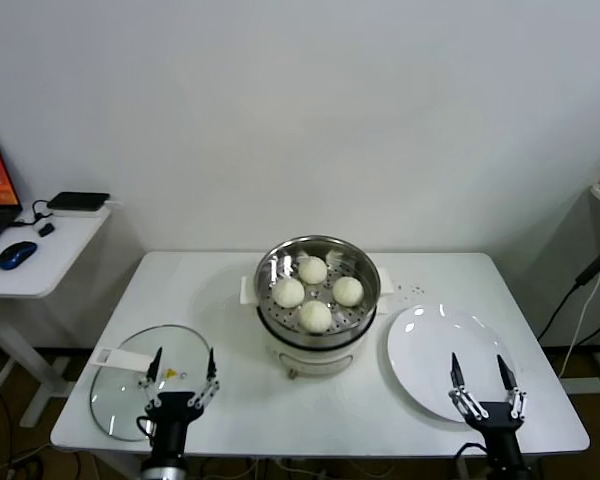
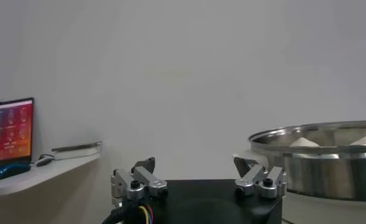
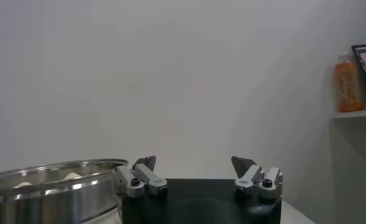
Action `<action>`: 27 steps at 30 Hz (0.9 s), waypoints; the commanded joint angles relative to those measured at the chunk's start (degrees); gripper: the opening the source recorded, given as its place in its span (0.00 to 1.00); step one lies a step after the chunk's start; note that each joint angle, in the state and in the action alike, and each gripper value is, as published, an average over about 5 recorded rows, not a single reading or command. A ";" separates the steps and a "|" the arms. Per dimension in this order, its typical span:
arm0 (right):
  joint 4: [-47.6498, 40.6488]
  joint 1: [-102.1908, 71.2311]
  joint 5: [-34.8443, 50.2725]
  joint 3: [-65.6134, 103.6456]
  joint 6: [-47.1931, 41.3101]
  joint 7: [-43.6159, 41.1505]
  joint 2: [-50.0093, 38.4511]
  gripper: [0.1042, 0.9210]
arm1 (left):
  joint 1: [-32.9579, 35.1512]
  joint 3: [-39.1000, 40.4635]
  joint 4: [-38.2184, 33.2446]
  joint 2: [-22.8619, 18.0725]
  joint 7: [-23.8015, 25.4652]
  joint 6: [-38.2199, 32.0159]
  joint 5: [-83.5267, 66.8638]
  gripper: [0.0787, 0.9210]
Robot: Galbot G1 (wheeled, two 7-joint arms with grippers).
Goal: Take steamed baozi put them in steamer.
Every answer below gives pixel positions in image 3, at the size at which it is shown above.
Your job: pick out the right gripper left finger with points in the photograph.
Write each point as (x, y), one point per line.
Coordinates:
(146, 178)

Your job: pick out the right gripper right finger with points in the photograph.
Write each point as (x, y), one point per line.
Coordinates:
(253, 176)

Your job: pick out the white steamed baozi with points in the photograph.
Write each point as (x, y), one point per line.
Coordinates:
(24, 184)
(72, 176)

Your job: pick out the stainless steel steamer basket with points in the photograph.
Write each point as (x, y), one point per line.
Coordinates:
(49, 204)

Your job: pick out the orange drink bottle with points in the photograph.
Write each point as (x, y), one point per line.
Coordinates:
(348, 85)

